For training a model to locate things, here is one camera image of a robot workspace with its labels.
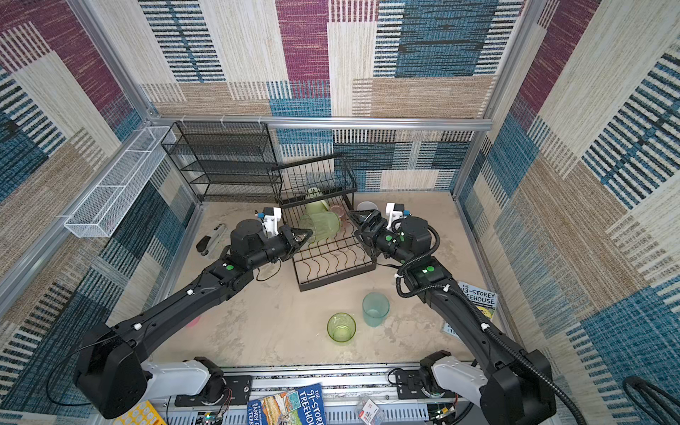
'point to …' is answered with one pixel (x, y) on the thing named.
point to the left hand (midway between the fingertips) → (315, 232)
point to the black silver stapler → (208, 245)
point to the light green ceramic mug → (315, 207)
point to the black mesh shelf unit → (227, 162)
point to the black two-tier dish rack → (337, 258)
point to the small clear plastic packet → (369, 412)
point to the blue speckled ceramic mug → (367, 205)
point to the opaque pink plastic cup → (193, 322)
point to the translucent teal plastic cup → (375, 306)
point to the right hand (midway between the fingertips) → (352, 226)
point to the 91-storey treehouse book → (303, 406)
